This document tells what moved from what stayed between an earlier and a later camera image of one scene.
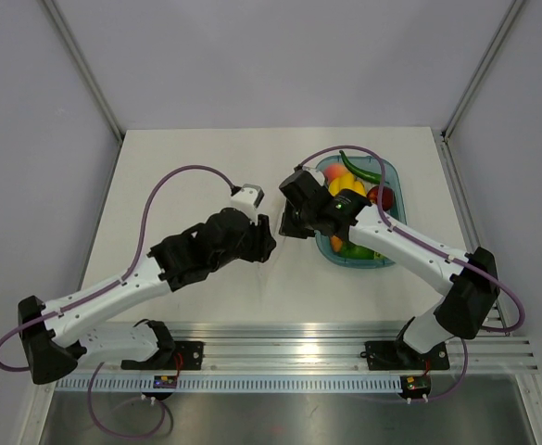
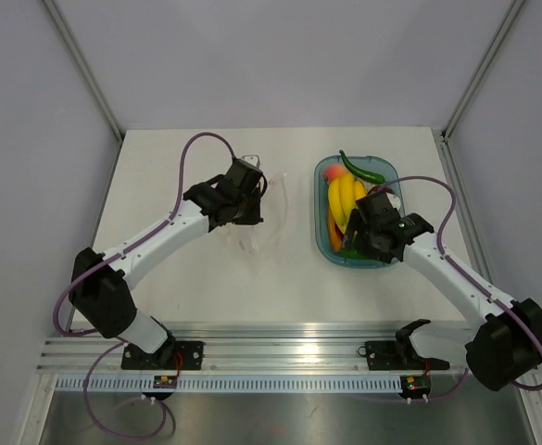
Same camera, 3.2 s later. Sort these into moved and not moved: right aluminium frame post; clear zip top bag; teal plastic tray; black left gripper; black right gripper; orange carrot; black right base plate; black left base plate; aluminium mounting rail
Moved: clear zip top bag; black right gripper; black left gripper
Not moved: aluminium mounting rail; black left base plate; orange carrot; right aluminium frame post; teal plastic tray; black right base plate
